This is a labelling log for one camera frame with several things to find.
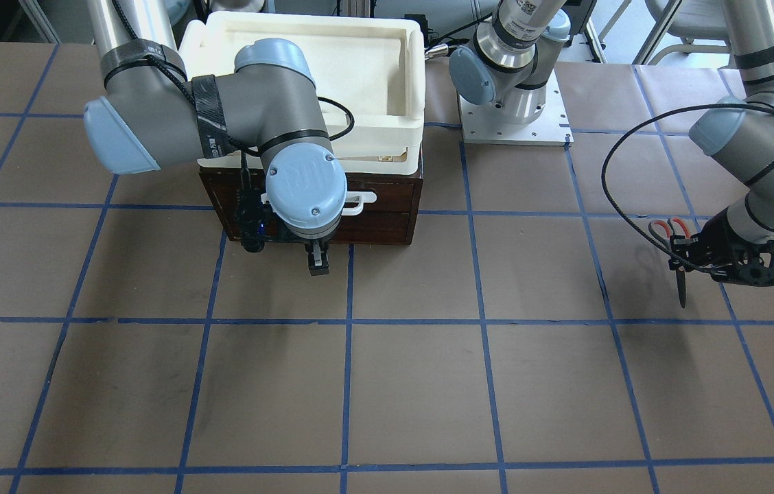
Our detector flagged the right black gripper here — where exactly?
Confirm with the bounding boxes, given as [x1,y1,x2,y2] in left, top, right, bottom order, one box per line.
[280,233,333,276]

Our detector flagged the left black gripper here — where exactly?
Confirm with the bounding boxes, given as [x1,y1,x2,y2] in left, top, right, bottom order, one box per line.
[673,209,742,269]

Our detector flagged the orange grey handled scissors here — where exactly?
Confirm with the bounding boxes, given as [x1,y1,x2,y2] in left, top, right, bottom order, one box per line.
[648,217,691,307]

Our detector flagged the wooden drawer with white handle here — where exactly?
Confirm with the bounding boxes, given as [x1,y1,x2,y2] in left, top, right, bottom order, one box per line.
[220,172,422,215]

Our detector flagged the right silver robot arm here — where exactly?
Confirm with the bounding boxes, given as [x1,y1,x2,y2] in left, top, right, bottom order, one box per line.
[83,1,347,276]

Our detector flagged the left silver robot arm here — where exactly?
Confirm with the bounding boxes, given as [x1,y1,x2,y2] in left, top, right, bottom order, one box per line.
[449,1,774,285]

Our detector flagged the dark wooden drawer cabinet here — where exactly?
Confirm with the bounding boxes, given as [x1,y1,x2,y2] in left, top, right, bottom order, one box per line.
[198,130,423,245]

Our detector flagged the white plastic tray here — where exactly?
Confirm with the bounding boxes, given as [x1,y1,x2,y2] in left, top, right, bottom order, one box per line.
[179,12,425,176]

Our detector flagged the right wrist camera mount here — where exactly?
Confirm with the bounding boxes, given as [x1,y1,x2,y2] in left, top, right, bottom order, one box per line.
[234,168,278,253]

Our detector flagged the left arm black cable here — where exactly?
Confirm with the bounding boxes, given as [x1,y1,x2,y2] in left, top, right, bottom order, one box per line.
[600,102,774,256]

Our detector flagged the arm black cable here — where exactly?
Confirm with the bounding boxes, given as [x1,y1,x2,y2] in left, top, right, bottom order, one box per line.
[110,0,356,179]
[600,102,774,256]

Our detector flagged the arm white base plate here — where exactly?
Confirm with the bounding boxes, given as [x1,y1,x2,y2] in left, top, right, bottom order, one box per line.
[457,71,574,147]

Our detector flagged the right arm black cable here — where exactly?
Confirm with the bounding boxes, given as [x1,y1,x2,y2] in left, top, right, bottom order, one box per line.
[110,0,356,179]

